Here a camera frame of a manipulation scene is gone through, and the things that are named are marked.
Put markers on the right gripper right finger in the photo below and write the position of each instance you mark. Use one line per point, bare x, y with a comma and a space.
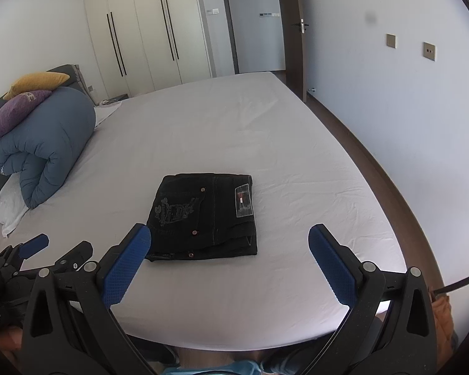
389, 327

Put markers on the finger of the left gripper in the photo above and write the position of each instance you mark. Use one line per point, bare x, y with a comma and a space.
75, 258
14, 256

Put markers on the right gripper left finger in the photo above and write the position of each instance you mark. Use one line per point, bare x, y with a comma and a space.
69, 327

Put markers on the black jeans pant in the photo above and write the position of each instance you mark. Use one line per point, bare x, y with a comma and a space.
202, 216

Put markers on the white pillow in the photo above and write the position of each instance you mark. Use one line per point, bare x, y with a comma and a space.
12, 205

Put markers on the blue rolled duvet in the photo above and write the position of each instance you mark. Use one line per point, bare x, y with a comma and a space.
44, 147

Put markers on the purple pillow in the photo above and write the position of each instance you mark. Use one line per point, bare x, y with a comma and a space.
15, 110

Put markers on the yellow pillow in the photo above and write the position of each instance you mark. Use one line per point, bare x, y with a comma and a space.
48, 81

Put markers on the white bed sheet mattress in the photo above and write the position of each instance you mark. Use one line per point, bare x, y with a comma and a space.
243, 124

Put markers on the cream wardrobe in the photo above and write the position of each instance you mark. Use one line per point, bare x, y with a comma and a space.
146, 45

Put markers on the dark brown door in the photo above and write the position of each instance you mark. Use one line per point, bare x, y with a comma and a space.
268, 35

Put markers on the right wall socket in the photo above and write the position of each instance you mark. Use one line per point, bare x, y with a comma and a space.
429, 51

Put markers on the wall socket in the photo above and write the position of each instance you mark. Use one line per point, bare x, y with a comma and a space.
391, 41
429, 51

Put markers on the left wall socket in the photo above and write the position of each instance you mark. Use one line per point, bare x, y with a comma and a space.
391, 41

